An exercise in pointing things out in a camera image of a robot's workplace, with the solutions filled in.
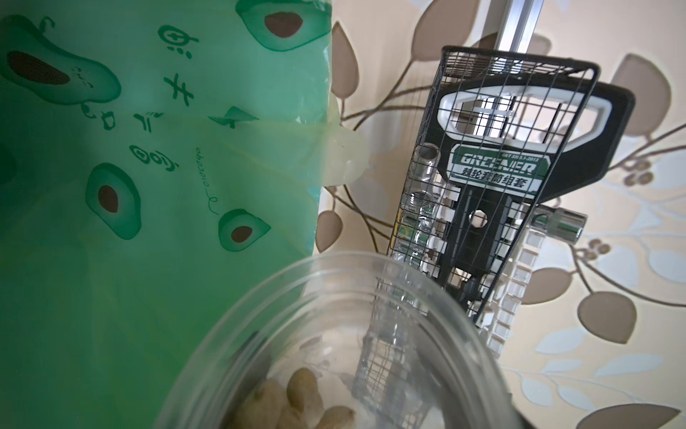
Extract clear peanut jar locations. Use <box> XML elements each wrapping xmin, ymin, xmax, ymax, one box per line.
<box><xmin>155</xmin><ymin>252</ymin><xmax>525</xmax><ymax>428</ymax></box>

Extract chrome socket on rail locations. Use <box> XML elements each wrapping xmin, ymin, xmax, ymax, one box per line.
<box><xmin>531</xmin><ymin>206</ymin><xmax>588</xmax><ymax>246</ymax></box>

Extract black wire basket back wall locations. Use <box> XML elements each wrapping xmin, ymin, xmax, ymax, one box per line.
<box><xmin>350</xmin><ymin>45</ymin><xmax>601</xmax><ymax>429</ymax></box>

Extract green bin with bag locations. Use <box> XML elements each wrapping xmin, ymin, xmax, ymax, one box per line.
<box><xmin>1</xmin><ymin>1</ymin><xmax>368</xmax><ymax>428</ymax></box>

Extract black socket set rail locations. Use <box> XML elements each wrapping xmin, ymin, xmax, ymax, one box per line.
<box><xmin>406</xmin><ymin>74</ymin><xmax>637</xmax><ymax>358</ymax></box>

